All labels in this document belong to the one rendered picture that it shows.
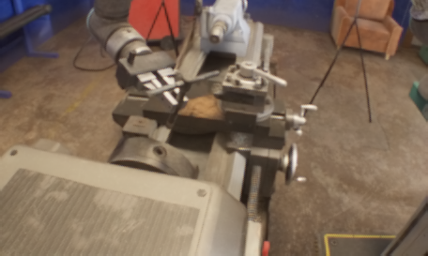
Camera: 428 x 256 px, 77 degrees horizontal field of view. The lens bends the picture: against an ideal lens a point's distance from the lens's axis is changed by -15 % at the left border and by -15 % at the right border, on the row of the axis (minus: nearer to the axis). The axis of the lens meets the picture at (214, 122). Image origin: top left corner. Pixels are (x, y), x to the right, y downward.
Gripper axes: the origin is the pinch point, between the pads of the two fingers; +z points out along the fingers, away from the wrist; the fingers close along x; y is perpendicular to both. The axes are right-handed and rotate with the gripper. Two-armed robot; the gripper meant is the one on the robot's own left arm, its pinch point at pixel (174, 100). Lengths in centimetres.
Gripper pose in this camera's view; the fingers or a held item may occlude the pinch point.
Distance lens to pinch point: 66.1
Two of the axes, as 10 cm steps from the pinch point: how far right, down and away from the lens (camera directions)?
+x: 6.6, -2.8, 7.0
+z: 6.5, 6.9, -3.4
